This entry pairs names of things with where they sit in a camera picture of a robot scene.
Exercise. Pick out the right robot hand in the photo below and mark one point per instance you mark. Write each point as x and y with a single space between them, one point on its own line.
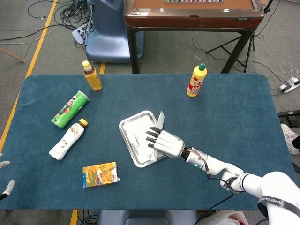
168 144

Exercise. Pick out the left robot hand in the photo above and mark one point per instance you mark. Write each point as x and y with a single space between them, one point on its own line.
9 186

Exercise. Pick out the white paper towel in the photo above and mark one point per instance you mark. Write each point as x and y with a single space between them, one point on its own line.
161 120

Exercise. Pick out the silver metal tray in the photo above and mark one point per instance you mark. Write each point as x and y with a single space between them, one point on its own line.
134 131

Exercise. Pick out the blue table cloth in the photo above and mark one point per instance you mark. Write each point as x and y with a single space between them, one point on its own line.
222 105

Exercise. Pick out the yellow detergent bottle green cap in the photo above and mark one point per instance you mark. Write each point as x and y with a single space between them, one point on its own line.
196 82

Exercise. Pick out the white-wrapped drink bottle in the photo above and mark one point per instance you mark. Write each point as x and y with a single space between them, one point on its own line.
68 139

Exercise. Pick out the orange snack box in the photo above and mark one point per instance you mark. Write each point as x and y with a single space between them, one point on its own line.
99 174

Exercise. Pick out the blue-grey chair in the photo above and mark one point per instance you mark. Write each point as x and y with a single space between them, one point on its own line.
147 218

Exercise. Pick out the white plastic bag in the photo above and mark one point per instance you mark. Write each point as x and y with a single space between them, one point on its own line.
225 219

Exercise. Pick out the green chips can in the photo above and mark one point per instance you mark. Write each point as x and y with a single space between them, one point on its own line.
69 110

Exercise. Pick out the amber tea bottle yellow cap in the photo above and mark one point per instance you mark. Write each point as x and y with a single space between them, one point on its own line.
93 79

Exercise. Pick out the white sneaker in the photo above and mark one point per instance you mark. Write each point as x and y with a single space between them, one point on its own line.
289 136

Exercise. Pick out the blue-grey machine base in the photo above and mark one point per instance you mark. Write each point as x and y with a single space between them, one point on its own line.
107 35

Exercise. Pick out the black metal floor base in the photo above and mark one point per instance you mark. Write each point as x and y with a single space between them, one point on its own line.
291 117

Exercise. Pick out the brown mahjong table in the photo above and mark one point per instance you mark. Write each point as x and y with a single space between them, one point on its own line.
192 16

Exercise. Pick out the wooden stick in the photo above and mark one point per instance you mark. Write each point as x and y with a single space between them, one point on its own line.
11 55

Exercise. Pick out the white power strip grey buttons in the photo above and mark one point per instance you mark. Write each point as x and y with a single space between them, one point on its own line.
288 85

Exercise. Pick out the white power strip with plugs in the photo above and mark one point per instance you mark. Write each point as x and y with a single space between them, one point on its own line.
78 34

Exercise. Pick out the white-faced mahjong tile row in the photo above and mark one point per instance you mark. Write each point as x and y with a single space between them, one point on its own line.
192 1

